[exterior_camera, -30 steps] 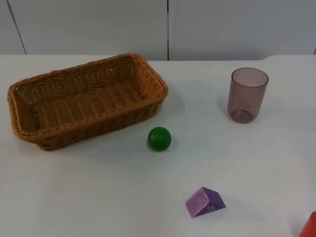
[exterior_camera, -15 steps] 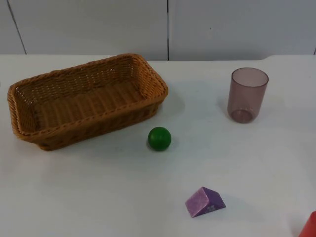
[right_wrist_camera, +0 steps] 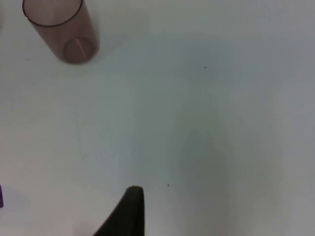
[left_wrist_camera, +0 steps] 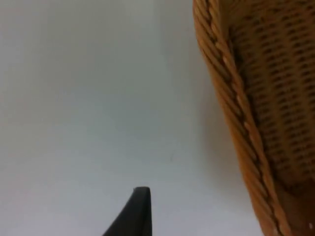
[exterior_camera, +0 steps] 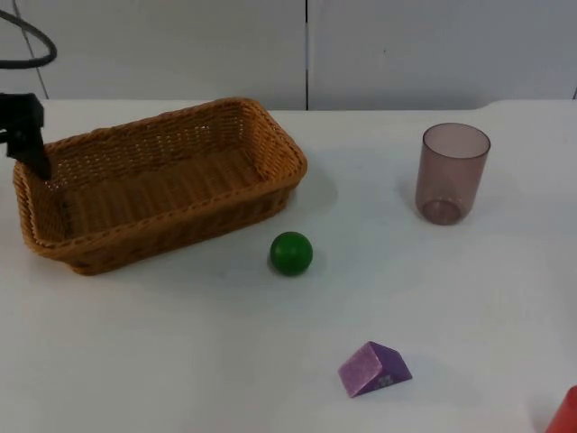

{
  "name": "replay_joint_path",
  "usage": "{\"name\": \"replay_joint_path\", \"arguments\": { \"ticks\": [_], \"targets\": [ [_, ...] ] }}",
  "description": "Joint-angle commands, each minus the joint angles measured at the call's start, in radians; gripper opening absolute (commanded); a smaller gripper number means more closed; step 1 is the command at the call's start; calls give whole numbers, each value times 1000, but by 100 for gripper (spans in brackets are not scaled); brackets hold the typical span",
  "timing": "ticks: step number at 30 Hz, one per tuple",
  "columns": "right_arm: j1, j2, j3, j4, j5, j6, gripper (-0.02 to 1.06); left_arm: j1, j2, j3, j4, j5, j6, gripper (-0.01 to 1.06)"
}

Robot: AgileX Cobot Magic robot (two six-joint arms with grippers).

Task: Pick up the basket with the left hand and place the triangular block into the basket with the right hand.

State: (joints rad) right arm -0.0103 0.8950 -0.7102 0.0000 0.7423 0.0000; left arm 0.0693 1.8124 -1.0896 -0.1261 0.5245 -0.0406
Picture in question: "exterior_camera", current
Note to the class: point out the green ball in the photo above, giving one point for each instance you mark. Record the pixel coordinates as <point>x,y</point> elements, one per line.
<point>290,254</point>

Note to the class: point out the brown wicker basket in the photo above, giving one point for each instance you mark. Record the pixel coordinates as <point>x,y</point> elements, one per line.
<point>149,189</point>

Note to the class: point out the purple triangular block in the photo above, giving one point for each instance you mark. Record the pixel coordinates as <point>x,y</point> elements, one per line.
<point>372,370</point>

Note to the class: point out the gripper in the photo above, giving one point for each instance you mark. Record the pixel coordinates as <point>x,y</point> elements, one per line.
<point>20,110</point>

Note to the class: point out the red block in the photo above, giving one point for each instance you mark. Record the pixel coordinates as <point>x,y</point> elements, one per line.
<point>565,412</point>

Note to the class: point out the clear cup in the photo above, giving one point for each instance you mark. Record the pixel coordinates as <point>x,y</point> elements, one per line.
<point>451,176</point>

